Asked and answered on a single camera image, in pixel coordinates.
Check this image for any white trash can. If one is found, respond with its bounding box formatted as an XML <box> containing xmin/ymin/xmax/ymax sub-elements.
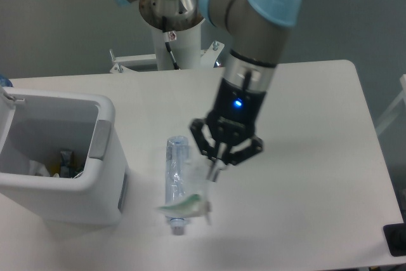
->
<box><xmin>1</xmin><ymin>87</ymin><xmax>128</xmax><ymax>225</ymax></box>

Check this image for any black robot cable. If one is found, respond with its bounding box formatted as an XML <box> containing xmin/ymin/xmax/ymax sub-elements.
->
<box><xmin>160</xmin><ymin>16</ymin><xmax>181</xmax><ymax>70</ymax></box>

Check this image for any clear plastic bottle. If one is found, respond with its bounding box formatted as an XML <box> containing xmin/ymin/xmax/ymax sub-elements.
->
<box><xmin>164</xmin><ymin>135</ymin><xmax>195</xmax><ymax>236</ymax></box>

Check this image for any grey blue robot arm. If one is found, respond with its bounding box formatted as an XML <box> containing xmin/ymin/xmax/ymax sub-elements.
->
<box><xmin>115</xmin><ymin>0</ymin><xmax>303</xmax><ymax>181</ymax></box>

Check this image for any black device at table edge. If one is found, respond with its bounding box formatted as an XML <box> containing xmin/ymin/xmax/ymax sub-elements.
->
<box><xmin>383</xmin><ymin>223</ymin><xmax>405</xmax><ymax>257</ymax></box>

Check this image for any trash inside can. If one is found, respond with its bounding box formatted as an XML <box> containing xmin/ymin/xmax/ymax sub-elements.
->
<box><xmin>28</xmin><ymin>150</ymin><xmax>86</xmax><ymax>179</ymax></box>

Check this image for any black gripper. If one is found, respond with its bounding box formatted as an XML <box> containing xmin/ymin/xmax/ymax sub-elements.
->
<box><xmin>189</xmin><ymin>78</ymin><xmax>266</xmax><ymax>182</ymax></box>

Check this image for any white frame at right edge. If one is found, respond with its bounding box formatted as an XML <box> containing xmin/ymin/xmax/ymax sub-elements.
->
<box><xmin>375</xmin><ymin>74</ymin><xmax>405</xmax><ymax>136</ymax></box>

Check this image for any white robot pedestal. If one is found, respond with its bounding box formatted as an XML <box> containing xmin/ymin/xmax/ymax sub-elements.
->
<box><xmin>110</xmin><ymin>20</ymin><xmax>225</xmax><ymax>74</ymax></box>

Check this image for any white green wrapper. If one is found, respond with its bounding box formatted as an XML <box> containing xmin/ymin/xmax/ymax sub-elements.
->
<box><xmin>155</xmin><ymin>156</ymin><xmax>219</xmax><ymax>226</ymax></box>

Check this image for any blue object at left edge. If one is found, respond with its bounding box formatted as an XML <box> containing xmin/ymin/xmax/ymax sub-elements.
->
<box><xmin>0</xmin><ymin>74</ymin><xmax>13</xmax><ymax>88</ymax></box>

